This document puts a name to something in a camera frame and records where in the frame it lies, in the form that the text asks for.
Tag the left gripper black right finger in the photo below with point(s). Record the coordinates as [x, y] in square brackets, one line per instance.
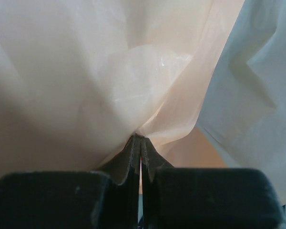
[205, 198]

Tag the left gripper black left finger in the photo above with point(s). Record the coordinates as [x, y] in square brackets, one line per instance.
[106, 198]

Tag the kraft wrapping paper sheet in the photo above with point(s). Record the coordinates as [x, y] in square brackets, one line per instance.
[205, 80]

